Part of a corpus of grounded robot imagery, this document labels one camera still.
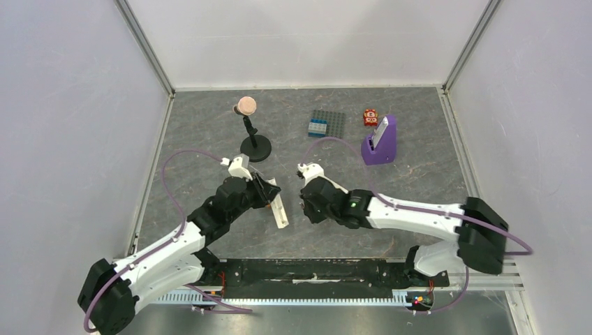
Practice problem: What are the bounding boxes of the white remote control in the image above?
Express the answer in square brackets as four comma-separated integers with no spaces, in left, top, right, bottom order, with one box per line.
[270,193,289,229]

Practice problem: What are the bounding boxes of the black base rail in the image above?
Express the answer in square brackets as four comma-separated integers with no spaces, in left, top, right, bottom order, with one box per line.
[197,258,450,299]

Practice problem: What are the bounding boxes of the grey lego baseplate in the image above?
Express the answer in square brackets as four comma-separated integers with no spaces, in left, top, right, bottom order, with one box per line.
[310,110,346,139]

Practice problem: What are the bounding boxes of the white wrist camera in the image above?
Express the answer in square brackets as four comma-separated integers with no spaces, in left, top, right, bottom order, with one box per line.
[297,163,325,184]
[221,154,253,181]

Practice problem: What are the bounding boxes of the purple holder stand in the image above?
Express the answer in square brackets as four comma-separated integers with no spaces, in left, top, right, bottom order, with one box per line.
[360,114,397,165]

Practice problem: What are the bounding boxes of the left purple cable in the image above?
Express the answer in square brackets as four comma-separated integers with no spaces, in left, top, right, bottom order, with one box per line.
[83,149,232,334]

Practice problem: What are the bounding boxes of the red toy figure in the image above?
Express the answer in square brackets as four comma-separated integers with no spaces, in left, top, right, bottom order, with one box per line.
[363,109,378,126]

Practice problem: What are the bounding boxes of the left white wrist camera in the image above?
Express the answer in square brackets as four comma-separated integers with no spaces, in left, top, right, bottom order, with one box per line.
[221,154,253,181]

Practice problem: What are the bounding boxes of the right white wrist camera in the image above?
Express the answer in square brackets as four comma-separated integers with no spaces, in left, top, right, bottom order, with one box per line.
[297,163,325,184]

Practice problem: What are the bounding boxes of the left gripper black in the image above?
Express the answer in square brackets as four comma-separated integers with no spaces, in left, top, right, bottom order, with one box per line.
[228,171,281,222]

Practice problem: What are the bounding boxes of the blue white lego bricks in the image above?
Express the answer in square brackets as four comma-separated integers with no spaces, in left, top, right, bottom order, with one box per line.
[307,119,327,137]

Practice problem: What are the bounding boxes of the white cable duct strip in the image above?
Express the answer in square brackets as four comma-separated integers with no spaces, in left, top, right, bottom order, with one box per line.
[153,289,413,307]

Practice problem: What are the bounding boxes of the white device in holder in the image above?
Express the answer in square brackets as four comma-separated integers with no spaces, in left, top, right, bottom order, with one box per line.
[371,116,389,147]

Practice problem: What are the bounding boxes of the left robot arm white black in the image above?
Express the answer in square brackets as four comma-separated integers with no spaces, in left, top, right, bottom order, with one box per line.
[77,174,281,334]

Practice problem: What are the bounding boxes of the purple cable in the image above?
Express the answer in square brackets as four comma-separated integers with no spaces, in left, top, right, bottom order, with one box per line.
[83,149,232,334]
[299,136,533,315]

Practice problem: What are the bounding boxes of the black stand with pink ball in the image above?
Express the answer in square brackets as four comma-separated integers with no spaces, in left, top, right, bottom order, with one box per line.
[233,96,272,163]

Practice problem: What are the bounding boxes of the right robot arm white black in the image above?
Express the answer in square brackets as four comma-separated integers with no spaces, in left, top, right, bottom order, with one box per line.
[299,177,508,285]

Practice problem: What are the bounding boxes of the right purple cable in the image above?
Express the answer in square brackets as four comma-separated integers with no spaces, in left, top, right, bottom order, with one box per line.
[299,136,533,315]

